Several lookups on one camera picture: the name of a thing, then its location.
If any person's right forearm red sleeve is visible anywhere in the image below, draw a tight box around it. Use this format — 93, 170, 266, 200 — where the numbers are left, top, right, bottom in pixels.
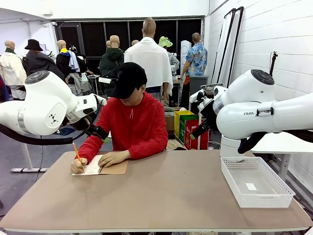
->
77, 133, 113, 164

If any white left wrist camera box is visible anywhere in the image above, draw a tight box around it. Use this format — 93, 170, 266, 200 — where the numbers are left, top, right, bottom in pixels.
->
93, 94, 108, 106

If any white tower fan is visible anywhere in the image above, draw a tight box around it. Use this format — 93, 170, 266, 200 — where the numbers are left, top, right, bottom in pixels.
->
180, 40, 192, 72

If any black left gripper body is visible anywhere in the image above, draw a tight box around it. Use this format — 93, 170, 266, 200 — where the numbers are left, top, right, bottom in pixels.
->
85, 124, 110, 141

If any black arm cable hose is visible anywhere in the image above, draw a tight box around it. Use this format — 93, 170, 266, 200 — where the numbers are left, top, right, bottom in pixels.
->
238, 130, 313, 155
0, 105, 102, 146

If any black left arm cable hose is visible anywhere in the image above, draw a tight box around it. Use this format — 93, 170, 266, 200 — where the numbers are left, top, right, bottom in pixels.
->
0, 105, 102, 146

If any white head-mounted camera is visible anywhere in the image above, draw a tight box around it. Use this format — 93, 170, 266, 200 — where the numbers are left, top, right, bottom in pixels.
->
98, 65, 123, 84

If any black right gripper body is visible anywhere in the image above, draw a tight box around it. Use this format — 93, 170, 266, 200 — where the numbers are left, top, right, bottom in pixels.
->
193, 115, 214, 138

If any yellow pencil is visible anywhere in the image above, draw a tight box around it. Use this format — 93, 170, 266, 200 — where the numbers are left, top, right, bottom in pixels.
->
72, 142, 83, 164

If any white stand foot bar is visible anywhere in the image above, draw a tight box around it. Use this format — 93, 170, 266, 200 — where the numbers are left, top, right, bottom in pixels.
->
11, 142, 49, 173

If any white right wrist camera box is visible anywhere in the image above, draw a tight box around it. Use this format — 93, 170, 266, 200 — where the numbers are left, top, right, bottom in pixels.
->
189, 89, 205, 103

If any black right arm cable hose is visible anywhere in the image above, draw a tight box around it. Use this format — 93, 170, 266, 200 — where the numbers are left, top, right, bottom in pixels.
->
238, 130, 313, 155

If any round metal stool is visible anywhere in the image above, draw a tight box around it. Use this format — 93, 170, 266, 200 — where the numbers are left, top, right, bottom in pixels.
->
87, 74, 101, 95

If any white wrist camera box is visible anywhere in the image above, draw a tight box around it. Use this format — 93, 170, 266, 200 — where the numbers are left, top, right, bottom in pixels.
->
189, 89, 205, 103
93, 94, 108, 106

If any black tripod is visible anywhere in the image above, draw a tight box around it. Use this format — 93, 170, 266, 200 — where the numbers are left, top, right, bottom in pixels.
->
268, 50, 279, 76

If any black framed white panel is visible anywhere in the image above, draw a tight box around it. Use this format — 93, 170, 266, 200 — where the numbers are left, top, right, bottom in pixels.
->
226, 6, 245, 88
211, 8, 237, 85

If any person's right hand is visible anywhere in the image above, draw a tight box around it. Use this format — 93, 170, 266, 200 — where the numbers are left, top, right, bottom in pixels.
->
70, 158, 88, 175

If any person's left forearm red sleeve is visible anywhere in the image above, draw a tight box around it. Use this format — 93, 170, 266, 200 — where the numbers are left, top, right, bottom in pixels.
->
127, 138, 169, 160

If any brown spiral notebook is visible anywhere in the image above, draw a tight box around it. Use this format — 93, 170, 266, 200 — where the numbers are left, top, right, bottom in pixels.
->
71, 154, 129, 176

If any mannequin in cream jacket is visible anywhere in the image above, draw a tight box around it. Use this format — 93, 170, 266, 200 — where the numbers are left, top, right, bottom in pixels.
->
0, 40, 27, 100

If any red paper bag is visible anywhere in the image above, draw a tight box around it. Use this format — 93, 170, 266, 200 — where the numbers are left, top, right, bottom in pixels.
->
184, 119, 210, 150

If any person torso red hoodie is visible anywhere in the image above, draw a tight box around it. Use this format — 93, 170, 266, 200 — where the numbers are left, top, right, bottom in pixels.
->
97, 85, 169, 157

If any white perforated plastic basket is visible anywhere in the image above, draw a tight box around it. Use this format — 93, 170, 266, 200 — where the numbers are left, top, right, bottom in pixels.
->
220, 156, 296, 209

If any mannequin with green hat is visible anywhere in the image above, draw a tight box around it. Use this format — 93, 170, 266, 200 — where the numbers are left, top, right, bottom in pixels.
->
158, 36, 180, 74

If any yellow green box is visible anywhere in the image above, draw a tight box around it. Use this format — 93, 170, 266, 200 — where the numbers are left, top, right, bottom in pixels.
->
174, 110, 199, 145

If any person's left hand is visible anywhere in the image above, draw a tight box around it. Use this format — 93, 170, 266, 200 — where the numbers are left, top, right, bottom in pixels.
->
99, 150, 132, 168

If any mannequin with black hat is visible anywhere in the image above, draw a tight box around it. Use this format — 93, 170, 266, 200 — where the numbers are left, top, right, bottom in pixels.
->
22, 39, 66, 80

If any grey bin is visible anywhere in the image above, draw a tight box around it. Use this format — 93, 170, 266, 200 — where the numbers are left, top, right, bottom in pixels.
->
189, 75, 209, 96

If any white side table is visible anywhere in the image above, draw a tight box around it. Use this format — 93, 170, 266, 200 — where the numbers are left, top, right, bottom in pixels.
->
251, 131, 313, 182

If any mannequin with yellow scarf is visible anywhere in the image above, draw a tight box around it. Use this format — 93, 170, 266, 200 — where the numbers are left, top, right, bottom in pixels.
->
55, 40, 81, 79

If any mannequin in white cape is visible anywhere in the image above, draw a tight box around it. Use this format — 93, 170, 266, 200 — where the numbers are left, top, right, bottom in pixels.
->
124, 17, 174, 106

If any black baseball cap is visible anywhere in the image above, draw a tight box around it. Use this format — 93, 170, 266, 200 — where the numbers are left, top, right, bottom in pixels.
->
109, 62, 148, 99

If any hanging grey jacket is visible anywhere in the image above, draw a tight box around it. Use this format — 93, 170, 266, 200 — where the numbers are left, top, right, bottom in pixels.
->
67, 73, 85, 96

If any mannequin in dark green hoodie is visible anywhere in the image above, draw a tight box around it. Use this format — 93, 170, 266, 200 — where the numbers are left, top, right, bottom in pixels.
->
99, 35, 125, 97

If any brown cardboard box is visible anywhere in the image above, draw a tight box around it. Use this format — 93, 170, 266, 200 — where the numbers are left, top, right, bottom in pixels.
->
165, 114, 176, 132

